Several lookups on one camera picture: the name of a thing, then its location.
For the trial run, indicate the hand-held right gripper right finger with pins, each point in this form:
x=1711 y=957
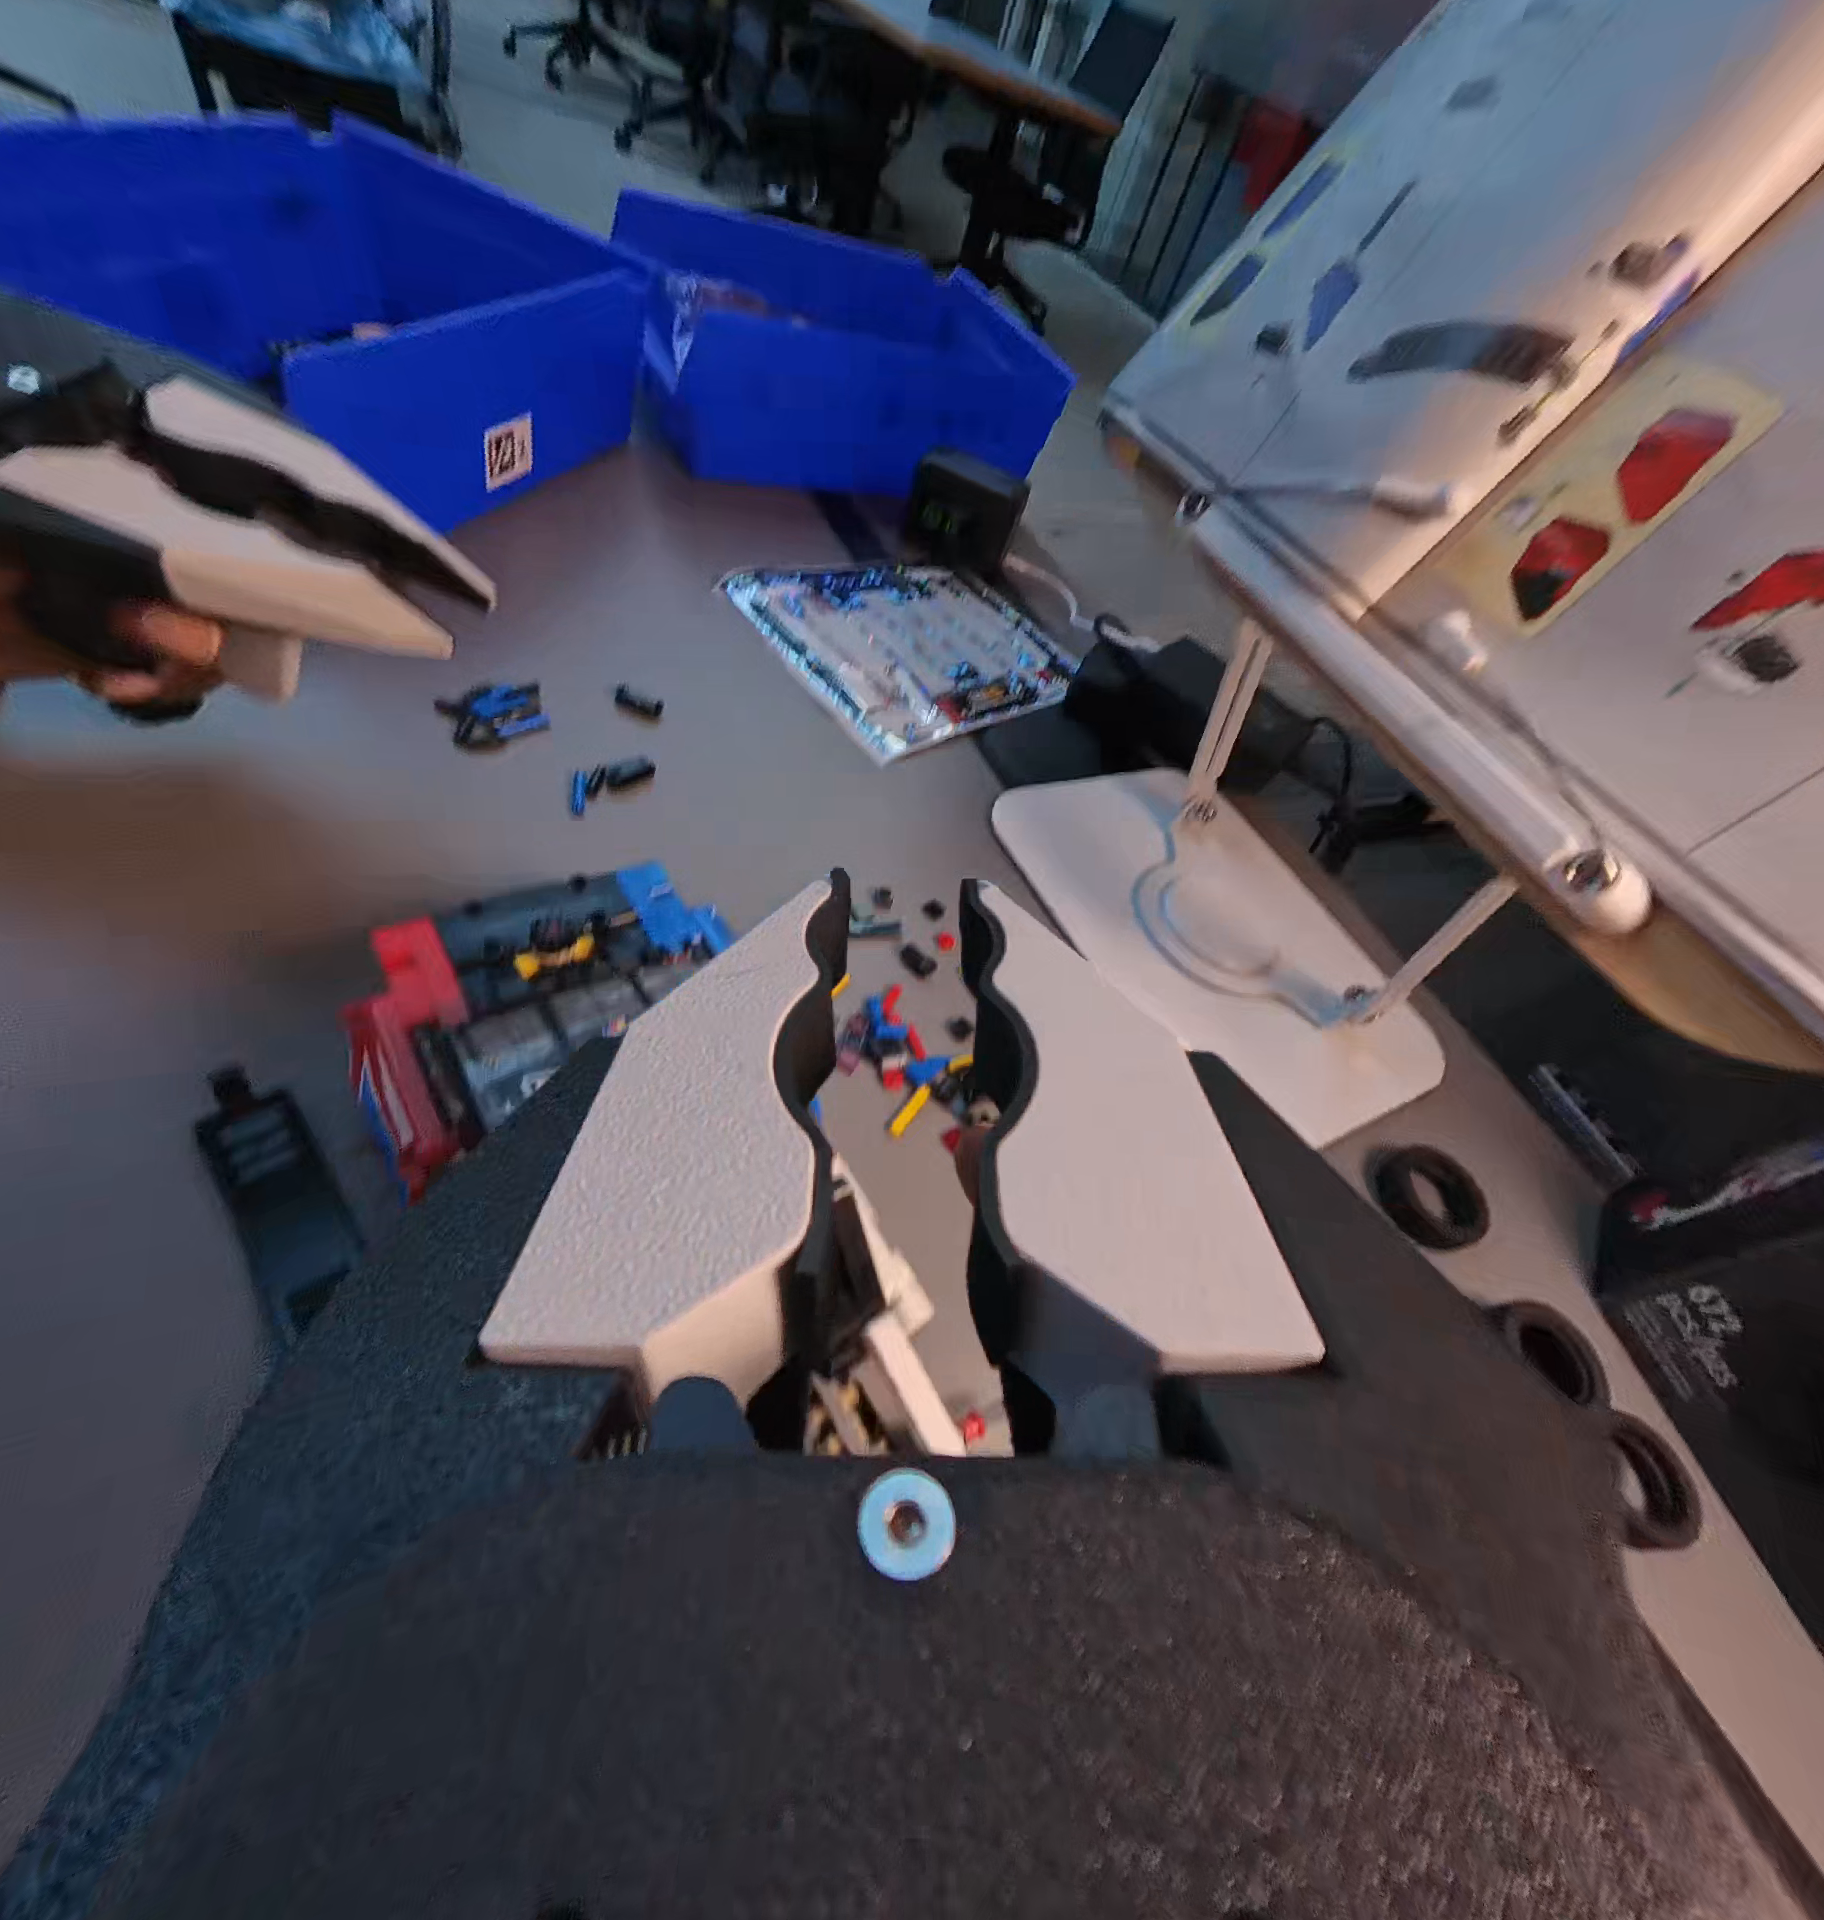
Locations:
x=1137 y=1201

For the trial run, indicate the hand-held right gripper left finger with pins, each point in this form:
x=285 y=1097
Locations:
x=671 y=1186

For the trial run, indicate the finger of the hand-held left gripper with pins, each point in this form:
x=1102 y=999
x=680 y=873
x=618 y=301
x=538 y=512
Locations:
x=252 y=577
x=252 y=441

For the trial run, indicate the black curved lego panel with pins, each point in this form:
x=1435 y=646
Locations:
x=275 y=1186

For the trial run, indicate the black lego connector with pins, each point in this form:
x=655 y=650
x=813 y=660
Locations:
x=633 y=772

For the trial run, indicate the black rubber lego tyre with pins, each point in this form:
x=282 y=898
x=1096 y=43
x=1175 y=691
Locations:
x=1385 y=1192
x=1586 y=1357
x=1685 y=1476

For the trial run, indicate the pile of small lego pieces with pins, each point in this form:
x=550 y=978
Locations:
x=889 y=1035

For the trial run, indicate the white lego beam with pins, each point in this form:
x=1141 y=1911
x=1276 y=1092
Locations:
x=912 y=1380

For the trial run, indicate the red white lego race car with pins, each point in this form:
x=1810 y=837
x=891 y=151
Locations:
x=431 y=1020

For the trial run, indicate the black lego set box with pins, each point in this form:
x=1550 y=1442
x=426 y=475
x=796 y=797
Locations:
x=1752 y=1350

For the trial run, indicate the lego instruction book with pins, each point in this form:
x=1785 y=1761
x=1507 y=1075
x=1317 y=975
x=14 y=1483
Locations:
x=1527 y=301

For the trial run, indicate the person's left hand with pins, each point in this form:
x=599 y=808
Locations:
x=169 y=651

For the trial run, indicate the person's right hand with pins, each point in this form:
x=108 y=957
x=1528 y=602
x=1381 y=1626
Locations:
x=969 y=1167

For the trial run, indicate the blue plastic bin with tag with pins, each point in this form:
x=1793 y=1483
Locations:
x=447 y=375

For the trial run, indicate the black angled connector piece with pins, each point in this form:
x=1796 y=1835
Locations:
x=491 y=711

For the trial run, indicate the white book stand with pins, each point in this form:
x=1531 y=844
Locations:
x=1092 y=841

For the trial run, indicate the black power adapter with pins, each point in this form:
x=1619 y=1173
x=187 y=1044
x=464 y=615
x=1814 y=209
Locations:
x=1166 y=682

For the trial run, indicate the black office chair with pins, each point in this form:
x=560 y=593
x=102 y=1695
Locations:
x=612 y=61
x=1016 y=202

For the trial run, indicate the holographic sticker sheet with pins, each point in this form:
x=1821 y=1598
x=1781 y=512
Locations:
x=896 y=660

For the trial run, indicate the black device with green display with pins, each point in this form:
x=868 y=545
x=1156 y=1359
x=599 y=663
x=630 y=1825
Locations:
x=969 y=511

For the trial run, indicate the wooden office desk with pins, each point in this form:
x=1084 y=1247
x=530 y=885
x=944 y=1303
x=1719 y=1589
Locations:
x=1002 y=66

